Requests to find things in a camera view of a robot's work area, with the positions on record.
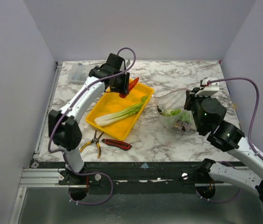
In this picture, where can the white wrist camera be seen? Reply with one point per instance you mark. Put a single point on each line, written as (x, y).
(126, 63)
(208, 87)

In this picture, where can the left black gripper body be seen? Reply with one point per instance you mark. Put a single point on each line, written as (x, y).
(121, 83)

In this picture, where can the yellow plastic tray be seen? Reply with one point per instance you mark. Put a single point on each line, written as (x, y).
(112, 102)

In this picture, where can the clear zip top bag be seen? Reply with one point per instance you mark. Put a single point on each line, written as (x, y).
(172, 100)

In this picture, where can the toy celery bunch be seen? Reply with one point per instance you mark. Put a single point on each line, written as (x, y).
(111, 118)

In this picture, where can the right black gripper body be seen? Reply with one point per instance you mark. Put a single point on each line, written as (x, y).
(188, 100)

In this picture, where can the green toy cabbage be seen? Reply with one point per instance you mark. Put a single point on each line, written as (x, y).
(167, 113)

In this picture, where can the clear plastic screw box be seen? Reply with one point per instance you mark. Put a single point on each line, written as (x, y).
(79, 73)

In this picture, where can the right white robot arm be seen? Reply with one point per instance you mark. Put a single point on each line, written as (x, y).
(230, 139)

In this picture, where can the red black utility knife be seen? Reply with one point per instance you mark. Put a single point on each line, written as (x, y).
(116, 143)

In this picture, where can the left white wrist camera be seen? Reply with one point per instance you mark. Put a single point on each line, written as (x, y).
(126, 63)

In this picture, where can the black metal base rail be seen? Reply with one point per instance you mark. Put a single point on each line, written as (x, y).
(102, 178)

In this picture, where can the green toy grapes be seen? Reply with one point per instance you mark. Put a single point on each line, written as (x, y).
(182, 115)

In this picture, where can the red toy chili pepper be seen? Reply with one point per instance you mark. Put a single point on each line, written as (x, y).
(130, 87)

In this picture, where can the aluminium extrusion frame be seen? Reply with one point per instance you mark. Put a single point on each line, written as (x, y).
(39, 178)

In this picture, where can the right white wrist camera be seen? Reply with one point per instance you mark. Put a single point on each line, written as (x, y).
(208, 87)

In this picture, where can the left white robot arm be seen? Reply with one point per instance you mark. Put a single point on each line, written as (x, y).
(63, 125)

